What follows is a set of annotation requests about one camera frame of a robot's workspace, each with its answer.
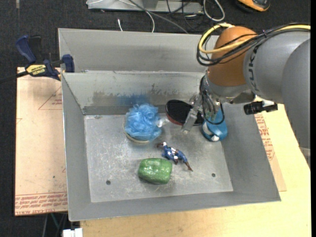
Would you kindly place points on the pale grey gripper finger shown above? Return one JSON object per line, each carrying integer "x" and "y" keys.
{"x": 188, "y": 123}

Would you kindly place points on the black oval brush red rim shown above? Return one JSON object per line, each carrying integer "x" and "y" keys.
{"x": 177, "y": 111}

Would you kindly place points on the blue toy action figure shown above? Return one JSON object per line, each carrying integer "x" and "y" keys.
{"x": 170, "y": 152}

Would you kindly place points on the blue mesh bath sponge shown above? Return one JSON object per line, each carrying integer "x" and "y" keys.
{"x": 142, "y": 122}

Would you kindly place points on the green toy bell pepper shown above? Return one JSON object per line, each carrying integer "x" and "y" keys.
{"x": 155, "y": 170}

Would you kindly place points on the grey metal bin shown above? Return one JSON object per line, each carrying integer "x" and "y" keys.
{"x": 118, "y": 181}

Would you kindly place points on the brown cardboard board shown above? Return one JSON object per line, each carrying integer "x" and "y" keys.
{"x": 39, "y": 142}

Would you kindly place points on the black cylinder on white bracket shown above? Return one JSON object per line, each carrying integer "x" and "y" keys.
{"x": 254, "y": 107}

